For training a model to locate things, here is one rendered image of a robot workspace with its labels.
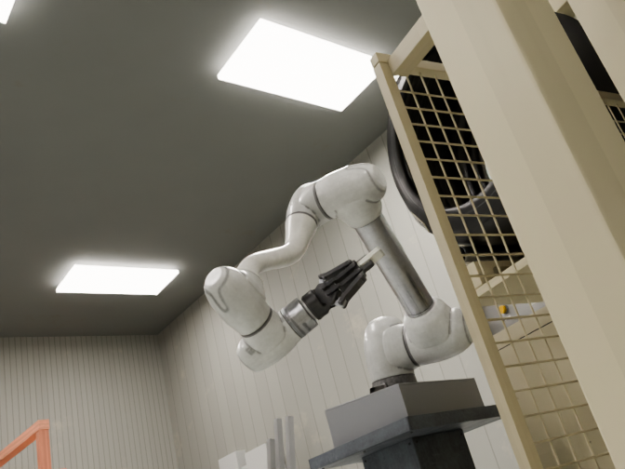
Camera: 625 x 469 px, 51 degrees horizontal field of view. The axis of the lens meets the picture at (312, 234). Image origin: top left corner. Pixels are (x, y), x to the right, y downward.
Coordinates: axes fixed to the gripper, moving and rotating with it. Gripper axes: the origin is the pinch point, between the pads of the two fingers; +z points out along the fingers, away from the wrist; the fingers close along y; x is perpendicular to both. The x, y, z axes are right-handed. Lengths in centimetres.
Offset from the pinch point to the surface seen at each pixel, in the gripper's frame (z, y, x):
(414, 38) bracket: 20, 39, 71
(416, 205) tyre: 17.3, -0.6, 4.1
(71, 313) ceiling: -292, -564, -339
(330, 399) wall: -91, -274, -414
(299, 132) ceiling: 46, -370, -212
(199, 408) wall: -253, -459, -506
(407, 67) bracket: 18, 37, 67
